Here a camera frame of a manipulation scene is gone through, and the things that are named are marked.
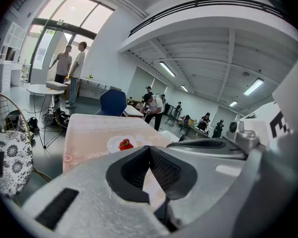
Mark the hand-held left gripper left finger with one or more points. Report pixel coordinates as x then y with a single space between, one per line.
94 195

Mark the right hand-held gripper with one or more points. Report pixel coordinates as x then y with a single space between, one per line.
258 123

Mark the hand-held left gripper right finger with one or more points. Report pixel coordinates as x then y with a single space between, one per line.
208 182

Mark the white round plate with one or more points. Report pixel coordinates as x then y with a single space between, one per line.
113 144

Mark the red strawberry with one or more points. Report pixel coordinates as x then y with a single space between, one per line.
126 140
122 147
129 146

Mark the table with checked cloth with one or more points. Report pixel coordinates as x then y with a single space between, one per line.
94 133

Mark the ceiling strip light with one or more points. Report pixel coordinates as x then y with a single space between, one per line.
167 69
253 86
184 88
233 103

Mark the wooden cabinet with white top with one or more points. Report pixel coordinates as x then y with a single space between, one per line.
132 110

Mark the pile of black equipment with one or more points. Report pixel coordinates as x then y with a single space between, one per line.
59 118

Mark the black white floral seat cushion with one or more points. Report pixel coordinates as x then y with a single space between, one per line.
15 157

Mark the blue chair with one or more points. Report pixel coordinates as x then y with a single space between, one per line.
113 101

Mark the long white table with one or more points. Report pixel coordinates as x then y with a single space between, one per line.
94 80

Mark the flat white box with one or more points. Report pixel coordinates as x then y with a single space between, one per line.
57 85

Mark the round white side table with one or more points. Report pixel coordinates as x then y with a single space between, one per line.
39 89

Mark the white shelf cabinet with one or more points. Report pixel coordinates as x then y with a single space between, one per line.
5 78

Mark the long black balcony railing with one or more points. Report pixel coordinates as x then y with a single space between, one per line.
226 1

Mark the short black balcony railing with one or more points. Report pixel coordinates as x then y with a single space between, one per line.
21 1

